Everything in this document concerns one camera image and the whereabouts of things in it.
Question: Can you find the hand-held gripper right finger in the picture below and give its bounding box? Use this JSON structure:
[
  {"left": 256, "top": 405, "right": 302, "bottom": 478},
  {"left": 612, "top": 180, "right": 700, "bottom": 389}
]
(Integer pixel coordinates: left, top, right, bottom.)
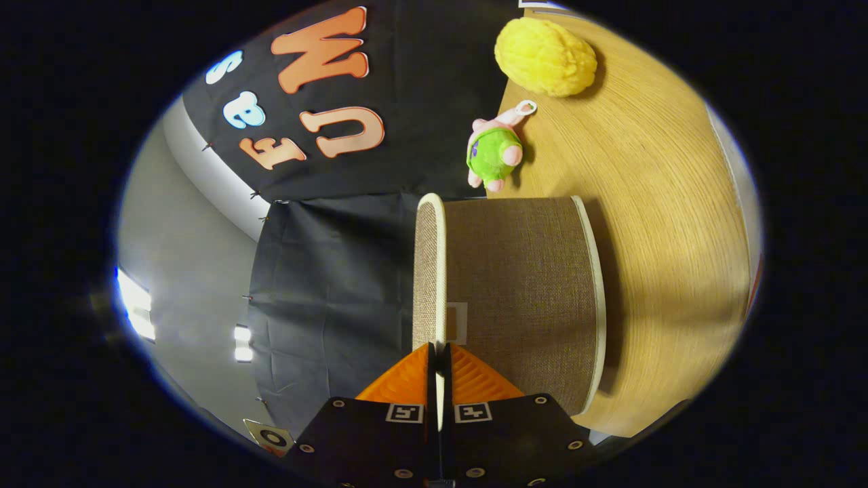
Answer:
[{"left": 442, "top": 342, "right": 601, "bottom": 488}]

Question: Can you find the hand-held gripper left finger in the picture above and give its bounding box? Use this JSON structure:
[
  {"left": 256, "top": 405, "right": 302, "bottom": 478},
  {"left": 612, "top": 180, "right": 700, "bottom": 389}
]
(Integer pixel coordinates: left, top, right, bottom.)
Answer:
[{"left": 281, "top": 342, "right": 438, "bottom": 488}]

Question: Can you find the brown fabric storage box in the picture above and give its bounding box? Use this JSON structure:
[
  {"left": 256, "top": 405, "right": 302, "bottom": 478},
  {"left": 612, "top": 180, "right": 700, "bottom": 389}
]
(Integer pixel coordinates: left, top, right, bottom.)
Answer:
[{"left": 444, "top": 195, "right": 608, "bottom": 418}]

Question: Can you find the black backdrop cloth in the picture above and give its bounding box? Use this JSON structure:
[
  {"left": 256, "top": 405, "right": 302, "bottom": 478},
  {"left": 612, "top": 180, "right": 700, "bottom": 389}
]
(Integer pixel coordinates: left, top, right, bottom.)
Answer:
[{"left": 182, "top": 0, "right": 523, "bottom": 438}]

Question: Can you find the row of small black clips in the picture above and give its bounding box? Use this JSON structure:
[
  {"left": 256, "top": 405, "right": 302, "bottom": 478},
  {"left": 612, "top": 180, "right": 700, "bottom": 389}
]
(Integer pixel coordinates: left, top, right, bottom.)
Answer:
[{"left": 202, "top": 139, "right": 269, "bottom": 407}]

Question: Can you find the pink and green plush toy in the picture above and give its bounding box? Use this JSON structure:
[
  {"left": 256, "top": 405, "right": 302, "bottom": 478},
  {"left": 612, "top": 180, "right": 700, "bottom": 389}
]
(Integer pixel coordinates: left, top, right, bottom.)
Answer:
[{"left": 467, "top": 100, "right": 538, "bottom": 192}]

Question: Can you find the yellow plush toy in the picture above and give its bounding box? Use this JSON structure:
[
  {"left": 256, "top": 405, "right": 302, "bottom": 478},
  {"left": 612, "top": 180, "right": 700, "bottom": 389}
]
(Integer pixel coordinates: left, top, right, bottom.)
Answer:
[{"left": 494, "top": 17, "right": 599, "bottom": 98}]

